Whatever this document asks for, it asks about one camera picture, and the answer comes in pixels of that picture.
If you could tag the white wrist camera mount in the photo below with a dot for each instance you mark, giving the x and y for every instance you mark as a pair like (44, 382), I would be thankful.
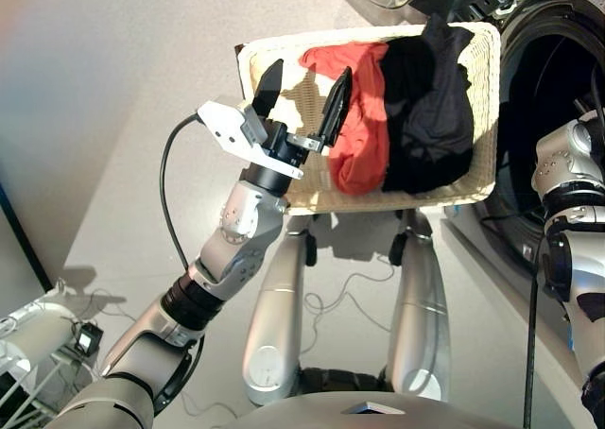
(227, 124)

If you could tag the dark flat panel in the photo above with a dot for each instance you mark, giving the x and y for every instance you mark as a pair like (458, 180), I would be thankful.
(19, 259)

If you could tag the blue white sticker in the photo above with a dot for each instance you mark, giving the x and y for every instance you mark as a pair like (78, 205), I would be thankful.
(453, 211)

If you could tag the orange red garment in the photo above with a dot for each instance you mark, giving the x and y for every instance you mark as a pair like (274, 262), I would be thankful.
(359, 155)

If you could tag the black robot waist joint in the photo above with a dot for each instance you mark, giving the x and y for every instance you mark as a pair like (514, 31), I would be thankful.
(345, 379)

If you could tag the white cylindrical appliance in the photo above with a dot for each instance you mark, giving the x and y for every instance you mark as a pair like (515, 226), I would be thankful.
(33, 334)

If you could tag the pale woven laundry basket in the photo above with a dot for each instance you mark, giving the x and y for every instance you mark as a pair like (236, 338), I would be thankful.
(482, 117)

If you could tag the grey washing machine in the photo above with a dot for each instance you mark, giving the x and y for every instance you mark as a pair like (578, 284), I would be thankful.
(553, 22)

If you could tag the silver robot torso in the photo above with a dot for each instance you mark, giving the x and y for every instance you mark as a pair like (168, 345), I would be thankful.
(307, 412)

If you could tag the black garment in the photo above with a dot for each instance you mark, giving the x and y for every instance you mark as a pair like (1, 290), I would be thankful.
(425, 117)

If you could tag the silver robot leg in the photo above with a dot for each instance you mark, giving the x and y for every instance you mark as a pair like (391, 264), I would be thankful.
(418, 330)
(274, 330)

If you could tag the small black box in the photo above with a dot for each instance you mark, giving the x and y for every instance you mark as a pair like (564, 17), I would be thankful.
(87, 340)

